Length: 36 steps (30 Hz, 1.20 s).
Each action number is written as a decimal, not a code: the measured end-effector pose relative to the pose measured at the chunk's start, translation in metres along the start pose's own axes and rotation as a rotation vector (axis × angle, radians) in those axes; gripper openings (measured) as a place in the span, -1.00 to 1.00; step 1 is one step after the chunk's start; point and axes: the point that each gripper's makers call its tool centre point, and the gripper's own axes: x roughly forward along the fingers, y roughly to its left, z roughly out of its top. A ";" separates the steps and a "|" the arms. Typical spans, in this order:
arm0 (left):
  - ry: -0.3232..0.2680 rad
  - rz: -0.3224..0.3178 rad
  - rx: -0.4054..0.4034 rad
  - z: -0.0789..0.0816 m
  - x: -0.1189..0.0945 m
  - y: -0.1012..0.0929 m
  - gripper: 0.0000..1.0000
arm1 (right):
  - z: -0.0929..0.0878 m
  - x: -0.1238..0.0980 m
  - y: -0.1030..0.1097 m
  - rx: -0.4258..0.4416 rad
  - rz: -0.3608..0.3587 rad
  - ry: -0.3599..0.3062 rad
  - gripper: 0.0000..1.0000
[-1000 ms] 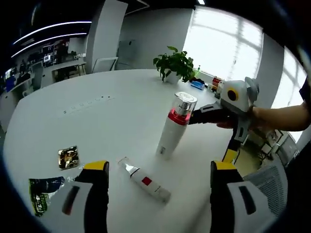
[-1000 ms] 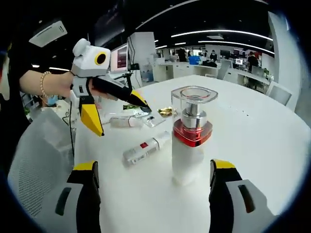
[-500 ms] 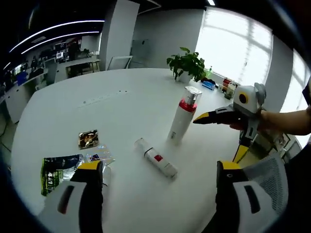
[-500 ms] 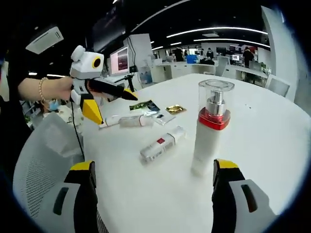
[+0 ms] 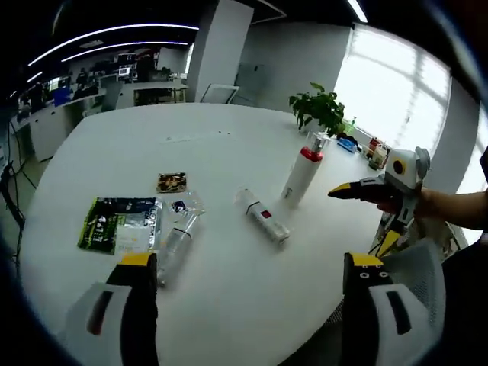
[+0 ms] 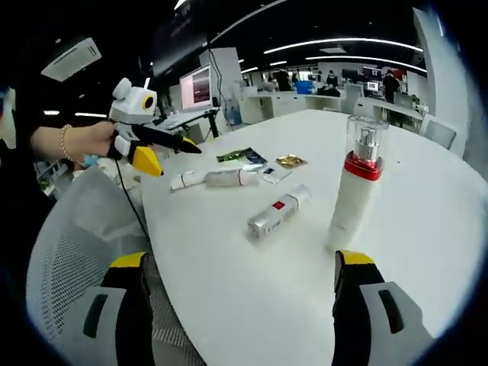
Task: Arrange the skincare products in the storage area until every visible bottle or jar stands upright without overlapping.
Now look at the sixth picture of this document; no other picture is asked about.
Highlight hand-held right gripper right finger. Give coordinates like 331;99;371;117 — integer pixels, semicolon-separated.
332;249;435;366

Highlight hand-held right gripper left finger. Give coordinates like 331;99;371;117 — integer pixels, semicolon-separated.
68;251;153;366

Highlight white skincare tube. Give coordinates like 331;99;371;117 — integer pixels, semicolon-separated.
169;170;209;192

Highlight small red label skincare bottle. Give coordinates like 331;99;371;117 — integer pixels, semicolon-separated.
246;184;313;245
204;168;261;191

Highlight green black skincare sachet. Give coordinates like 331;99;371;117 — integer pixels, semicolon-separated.
216;146;268;165

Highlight red collared white skincare bottle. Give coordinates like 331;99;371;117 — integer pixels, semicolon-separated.
323;115;390;253

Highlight clear skincare sachet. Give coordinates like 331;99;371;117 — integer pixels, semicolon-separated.
258;164;293;184

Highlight gold skincare sachet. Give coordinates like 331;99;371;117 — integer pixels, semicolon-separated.
274;153;308;168

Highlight person's left hand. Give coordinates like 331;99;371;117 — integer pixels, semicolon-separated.
70;120;120;164

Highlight standing desk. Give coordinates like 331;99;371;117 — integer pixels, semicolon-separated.
152;106;222;139

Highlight computer monitor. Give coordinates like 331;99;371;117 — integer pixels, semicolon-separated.
178;64;213;111

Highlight blue water jug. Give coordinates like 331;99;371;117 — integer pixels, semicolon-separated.
226;97;243;125

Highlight ceiling air conditioner vent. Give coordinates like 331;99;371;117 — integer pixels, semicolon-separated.
40;37;103;81

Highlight grey mesh office chair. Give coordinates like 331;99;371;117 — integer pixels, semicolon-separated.
25;165;207;366

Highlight hanging dark display screen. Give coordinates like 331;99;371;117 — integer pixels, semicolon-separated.
151;0;210;79

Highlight white office workstation desks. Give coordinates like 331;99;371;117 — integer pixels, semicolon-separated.
239;91;424;127

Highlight person's black printed shirt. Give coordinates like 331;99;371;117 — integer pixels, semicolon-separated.
0;87;58;268

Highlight ceiling light strip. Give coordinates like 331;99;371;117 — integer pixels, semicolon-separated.
304;56;428;72
263;37;424;54

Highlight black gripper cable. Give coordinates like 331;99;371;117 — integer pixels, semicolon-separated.
114;158;150;246

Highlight beaded gold bracelet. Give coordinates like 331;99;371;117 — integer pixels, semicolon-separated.
59;124;75;162

